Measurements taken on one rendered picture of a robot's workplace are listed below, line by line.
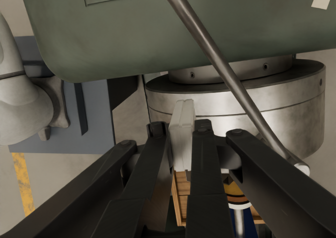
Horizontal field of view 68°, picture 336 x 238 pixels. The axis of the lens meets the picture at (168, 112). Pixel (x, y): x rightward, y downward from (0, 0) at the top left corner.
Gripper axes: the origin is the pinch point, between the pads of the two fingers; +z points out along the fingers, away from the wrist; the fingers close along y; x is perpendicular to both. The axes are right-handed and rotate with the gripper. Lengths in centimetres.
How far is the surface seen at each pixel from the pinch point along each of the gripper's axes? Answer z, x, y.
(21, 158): 142, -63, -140
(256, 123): 7.1, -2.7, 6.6
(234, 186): 26.6, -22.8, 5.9
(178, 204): 49, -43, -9
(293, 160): 7.5, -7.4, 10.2
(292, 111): 16.4, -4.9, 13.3
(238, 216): 29.7, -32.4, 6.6
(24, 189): 142, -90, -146
